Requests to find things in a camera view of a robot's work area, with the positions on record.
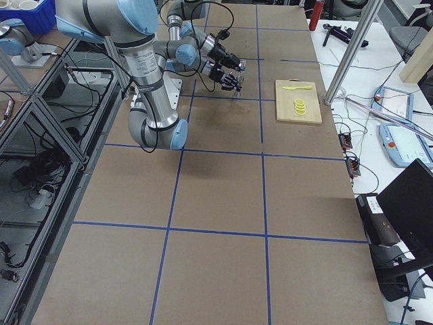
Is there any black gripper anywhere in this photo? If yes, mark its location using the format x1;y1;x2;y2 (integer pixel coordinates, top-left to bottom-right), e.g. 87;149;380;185
207;63;244;92
210;44;241;66

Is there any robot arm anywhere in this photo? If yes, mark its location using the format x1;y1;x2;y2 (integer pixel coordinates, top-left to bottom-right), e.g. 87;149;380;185
55;1;245;150
166;1;245;72

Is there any yellow plastic knife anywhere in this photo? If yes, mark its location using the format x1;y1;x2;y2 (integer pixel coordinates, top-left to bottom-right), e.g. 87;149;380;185
282;85;313;91

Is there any wooden cutting board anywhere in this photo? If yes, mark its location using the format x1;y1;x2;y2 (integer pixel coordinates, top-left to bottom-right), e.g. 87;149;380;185
275;80;322;125

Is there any red cylinder bottle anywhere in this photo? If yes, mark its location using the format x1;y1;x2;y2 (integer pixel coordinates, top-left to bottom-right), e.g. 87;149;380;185
309;0;325;31

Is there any blue teach pendant far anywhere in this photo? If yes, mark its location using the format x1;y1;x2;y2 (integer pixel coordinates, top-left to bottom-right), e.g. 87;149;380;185
371;86;414;122

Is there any blue teach pendant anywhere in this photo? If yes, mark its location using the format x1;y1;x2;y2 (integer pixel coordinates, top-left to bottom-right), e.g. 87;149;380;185
379;123;432;169
371;86;414;122

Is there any blue teach pendant near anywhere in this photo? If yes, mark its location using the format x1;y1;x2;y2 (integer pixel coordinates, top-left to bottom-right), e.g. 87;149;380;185
379;123;432;169

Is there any blue plastic bin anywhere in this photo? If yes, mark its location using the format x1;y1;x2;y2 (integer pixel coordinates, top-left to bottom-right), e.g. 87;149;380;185
1;0;56;35

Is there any black laptop monitor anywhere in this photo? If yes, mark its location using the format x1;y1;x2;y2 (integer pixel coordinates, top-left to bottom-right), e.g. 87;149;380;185
377;158;432;277

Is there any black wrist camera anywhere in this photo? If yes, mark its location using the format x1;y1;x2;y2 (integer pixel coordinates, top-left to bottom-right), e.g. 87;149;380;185
216;29;230;41

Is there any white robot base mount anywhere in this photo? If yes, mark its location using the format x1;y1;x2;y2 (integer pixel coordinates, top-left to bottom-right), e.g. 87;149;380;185
130;77;182;110

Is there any aluminium frame post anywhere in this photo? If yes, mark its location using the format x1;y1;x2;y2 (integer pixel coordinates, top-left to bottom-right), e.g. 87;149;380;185
324;0;384;106

